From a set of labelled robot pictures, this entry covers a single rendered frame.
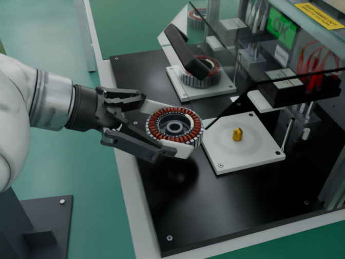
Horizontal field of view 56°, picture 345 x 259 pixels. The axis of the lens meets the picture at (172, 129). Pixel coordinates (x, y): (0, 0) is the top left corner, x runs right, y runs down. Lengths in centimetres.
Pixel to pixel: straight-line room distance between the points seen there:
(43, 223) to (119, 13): 94
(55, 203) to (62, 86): 114
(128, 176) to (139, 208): 8
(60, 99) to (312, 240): 48
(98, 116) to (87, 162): 122
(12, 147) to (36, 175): 145
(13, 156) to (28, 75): 20
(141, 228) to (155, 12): 92
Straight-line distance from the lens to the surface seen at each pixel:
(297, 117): 73
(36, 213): 161
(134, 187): 66
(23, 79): 49
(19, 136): 34
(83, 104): 52
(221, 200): 62
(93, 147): 182
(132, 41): 113
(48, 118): 51
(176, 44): 45
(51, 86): 51
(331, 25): 53
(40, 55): 274
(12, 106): 36
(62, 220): 155
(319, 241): 64
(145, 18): 129
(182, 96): 81
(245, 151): 69
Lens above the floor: 127
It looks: 43 degrees down
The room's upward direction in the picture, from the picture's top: straight up
